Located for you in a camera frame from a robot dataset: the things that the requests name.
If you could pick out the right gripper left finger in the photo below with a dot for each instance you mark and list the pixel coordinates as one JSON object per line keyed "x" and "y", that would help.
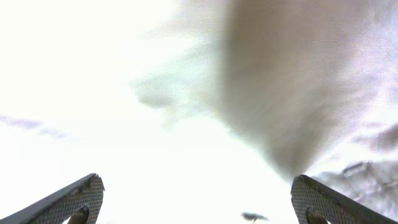
{"x": 87, "y": 193}

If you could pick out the grey shorts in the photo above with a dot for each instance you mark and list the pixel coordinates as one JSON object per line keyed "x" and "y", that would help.
{"x": 311, "y": 85}

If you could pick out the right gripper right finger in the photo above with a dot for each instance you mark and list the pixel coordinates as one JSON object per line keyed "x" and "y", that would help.
{"x": 314, "y": 202}

